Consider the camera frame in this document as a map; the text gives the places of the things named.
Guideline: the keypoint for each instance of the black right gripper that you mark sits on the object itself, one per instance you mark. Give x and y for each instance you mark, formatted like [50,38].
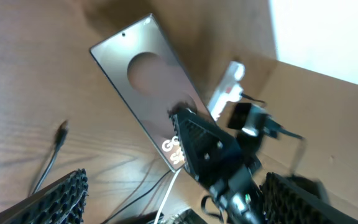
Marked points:
[223,165]

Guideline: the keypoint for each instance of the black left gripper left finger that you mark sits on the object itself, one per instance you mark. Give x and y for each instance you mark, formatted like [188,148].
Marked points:
[62,202]

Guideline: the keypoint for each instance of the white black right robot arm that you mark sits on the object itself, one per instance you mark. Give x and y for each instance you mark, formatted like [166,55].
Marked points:
[215,160]

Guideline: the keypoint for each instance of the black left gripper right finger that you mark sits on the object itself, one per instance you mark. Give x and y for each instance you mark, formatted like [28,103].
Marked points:
[285,202]

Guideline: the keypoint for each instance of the white power strip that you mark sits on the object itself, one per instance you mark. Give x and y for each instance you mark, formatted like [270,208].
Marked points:
[228,90]

